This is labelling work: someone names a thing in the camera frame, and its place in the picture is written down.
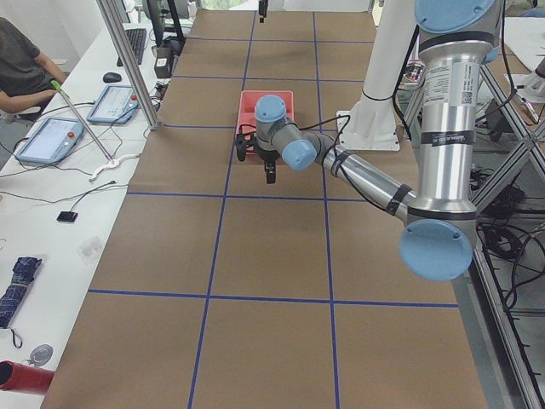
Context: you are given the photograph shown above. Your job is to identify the white camera stand base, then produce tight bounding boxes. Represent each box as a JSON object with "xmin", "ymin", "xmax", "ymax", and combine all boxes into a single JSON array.
[{"xmin": 338, "ymin": 0, "xmax": 416, "ymax": 152}]

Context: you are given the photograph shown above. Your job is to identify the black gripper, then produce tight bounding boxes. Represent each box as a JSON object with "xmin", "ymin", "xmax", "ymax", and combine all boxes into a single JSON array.
[{"xmin": 257, "ymin": 150, "xmax": 279, "ymax": 184}]

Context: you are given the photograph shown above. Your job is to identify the pink plastic bin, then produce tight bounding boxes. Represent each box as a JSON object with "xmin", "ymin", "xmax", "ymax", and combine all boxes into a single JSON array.
[{"xmin": 236, "ymin": 90, "xmax": 298, "ymax": 161}]

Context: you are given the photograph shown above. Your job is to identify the aluminium frame post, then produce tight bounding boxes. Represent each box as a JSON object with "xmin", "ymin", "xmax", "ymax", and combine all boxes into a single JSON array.
[{"xmin": 96, "ymin": 0, "xmax": 159, "ymax": 130}]

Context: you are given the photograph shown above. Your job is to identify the blue teach pendant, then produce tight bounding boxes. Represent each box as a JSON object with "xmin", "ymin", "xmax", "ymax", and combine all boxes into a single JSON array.
[
  {"xmin": 87, "ymin": 84, "xmax": 139, "ymax": 124},
  {"xmin": 15, "ymin": 117, "xmax": 84, "ymax": 164}
]

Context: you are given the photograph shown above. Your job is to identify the metal rod green tip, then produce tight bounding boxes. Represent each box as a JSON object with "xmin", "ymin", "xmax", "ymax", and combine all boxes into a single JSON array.
[{"xmin": 50, "ymin": 80, "xmax": 114, "ymax": 167}]

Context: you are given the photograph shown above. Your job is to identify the seated person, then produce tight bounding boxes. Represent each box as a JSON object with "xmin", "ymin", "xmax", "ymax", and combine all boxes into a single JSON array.
[{"xmin": 1, "ymin": 17, "xmax": 67, "ymax": 114}]

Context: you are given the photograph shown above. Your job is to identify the small black device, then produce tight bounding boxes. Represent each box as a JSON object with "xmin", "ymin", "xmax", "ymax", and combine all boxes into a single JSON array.
[{"xmin": 56, "ymin": 210, "xmax": 78, "ymax": 223}]

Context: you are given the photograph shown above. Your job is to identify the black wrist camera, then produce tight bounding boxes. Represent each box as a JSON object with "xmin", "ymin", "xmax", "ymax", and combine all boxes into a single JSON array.
[{"xmin": 235, "ymin": 124, "xmax": 256, "ymax": 162}]

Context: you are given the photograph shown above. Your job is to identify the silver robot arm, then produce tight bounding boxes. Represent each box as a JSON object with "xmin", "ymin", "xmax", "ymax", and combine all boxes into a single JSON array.
[{"xmin": 251, "ymin": 1, "xmax": 504, "ymax": 281}]

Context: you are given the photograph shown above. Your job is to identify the black keyboard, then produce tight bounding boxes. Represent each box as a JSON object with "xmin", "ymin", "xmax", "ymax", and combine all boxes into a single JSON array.
[{"xmin": 125, "ymin": 28, "xmax": 147, "ymax": 65}]

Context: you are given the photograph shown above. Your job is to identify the red cylinder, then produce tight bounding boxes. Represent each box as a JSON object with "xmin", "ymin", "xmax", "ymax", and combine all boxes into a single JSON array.
[{"xmin": 1, "ymin": 360, "xmax": 55, "ymax": 395}]

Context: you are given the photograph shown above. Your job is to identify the folded dark blue umbrella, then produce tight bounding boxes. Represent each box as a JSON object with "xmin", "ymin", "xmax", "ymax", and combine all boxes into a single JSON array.
[{"xmin": 1, "ymin": 256, "xmax": 43, "ymax": 349}]

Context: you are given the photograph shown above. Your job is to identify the black computer mouse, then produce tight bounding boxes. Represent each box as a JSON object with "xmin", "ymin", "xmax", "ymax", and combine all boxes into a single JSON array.
[{"xmin": 102, "ymin": 72, "xmax": 122, "ymax": 84}]

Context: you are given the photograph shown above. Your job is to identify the far blue teach pendant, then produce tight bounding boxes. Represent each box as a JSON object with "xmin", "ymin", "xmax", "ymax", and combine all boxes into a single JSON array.
[{"xmin": 87, "ymin": 84, "xmax": 139, "ymax": 124}]

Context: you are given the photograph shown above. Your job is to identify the near blue teach pendant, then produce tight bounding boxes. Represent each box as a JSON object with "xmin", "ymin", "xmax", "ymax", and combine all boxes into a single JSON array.
[{"xmin": 15, "ymin": 117, "xmax": 84, "ymax": 164}]

